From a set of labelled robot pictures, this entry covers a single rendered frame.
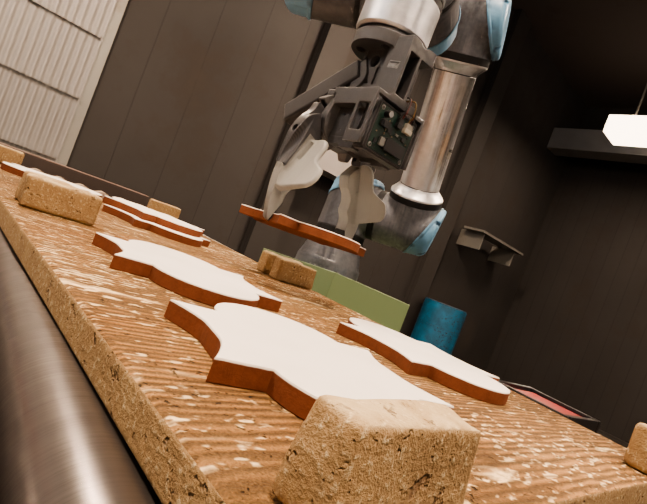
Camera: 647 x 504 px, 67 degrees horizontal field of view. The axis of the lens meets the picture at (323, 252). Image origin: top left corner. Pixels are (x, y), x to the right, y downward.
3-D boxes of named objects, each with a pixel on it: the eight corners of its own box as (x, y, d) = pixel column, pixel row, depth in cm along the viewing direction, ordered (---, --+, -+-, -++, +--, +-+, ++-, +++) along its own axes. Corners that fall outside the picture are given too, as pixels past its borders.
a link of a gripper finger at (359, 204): (369, 260, 50) (375, 170, 47) (333, 246, 54) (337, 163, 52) (391, 255, 52) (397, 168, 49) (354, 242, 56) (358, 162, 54)
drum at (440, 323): (417, 361, 661) (440, 300, 661) (451, 379, 619) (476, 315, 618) (392, 356, 624) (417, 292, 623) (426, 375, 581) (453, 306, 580)
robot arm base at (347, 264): (331, 275, 122) (345, 238, 122) (368, 288, 109) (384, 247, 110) (282, 255, 113) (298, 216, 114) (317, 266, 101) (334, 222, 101)
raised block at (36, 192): (89, 224, 44) (100, 195, 44) (94, 228, 43) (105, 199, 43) (14, 201, 40) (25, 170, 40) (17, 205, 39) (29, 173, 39)
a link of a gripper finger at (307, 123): (275, 150, 45) (334, 89, 47) (267, 149, 46) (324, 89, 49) (301, 187, 48) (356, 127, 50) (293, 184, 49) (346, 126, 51)
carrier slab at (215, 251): (175, 230, 94) (178, 222, 94) (300, 297, 64) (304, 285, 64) (-41, 160, 71) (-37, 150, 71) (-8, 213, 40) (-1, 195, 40)
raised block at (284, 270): (303, 286, 62) (311, 266, 62) (312, 291, 60) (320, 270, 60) (266, 276, 58) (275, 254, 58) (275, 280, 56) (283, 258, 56)
